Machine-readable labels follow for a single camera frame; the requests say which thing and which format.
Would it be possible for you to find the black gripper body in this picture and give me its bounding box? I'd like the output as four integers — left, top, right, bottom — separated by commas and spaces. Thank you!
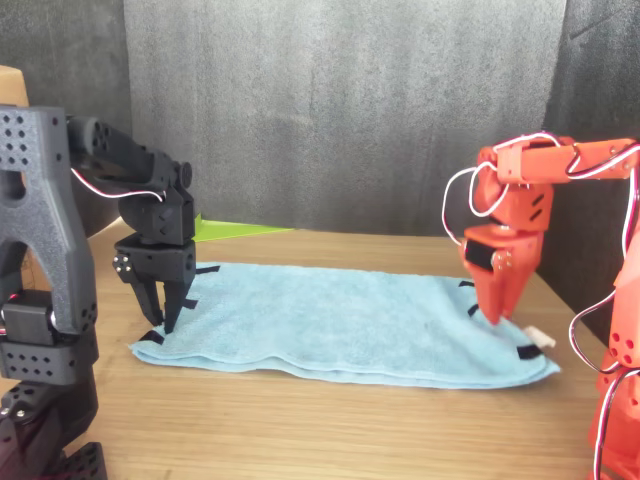
114, 233, 198, 287

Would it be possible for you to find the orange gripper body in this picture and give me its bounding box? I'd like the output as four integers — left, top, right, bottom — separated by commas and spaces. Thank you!
461, 224, 544, 283

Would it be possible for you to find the light blue towel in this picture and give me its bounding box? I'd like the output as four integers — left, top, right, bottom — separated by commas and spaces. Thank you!
129, 260, 562, 391

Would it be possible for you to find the lime green plastic sheet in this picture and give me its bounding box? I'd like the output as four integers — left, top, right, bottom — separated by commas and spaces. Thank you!
192, 213, 296, 245

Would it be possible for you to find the dark grey foam panel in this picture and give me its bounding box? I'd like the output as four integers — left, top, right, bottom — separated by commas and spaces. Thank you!
0, 0, 132, 239
537, 0, 640, 346

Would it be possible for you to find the light grey foam panel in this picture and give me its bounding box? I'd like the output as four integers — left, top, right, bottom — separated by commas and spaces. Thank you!
123, 0, 569, 239

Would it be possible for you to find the brown cardboard box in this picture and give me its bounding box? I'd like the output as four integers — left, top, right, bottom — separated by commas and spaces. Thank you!
0, 64, 54, 294

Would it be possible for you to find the orange arm base wire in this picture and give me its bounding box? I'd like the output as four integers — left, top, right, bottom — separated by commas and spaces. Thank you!
569, 164, 640, 480

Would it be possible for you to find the black arm wrist wire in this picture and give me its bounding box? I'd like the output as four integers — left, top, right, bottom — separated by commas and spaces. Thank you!
69, 167, 166, 203

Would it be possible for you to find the orange arm wrist wire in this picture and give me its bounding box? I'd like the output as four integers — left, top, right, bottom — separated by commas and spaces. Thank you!
441, 131, 640, 247

